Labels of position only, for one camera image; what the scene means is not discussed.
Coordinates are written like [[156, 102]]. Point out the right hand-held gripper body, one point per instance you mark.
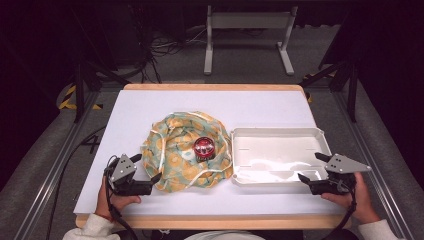
[[343, 165]]

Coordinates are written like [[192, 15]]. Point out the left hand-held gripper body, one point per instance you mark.
[[124, 170]]

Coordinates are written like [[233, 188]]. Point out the yellow green floral cloth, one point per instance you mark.
[[173, 160]]

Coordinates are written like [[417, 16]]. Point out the white plastic tray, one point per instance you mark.
[[276, 150]]

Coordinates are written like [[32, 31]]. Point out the red round jar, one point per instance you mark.
[[204, 148]]

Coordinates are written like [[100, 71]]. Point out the person's left hand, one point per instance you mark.
[[110, 205]]

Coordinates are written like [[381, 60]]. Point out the person's right hand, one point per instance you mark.
[[361, 203]]

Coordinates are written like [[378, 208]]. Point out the black tripod stand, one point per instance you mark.
[[79, 96], [352, 96]]

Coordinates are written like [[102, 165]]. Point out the white table mat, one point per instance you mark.
[[200, 103]]

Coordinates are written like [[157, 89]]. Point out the person's light clothing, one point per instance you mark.
[[226, 236]]

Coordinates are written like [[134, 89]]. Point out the white metal stand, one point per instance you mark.
[[250, 20]]

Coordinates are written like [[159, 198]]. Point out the aluminium floor rail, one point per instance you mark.
[[376, 166], [50, 181]]

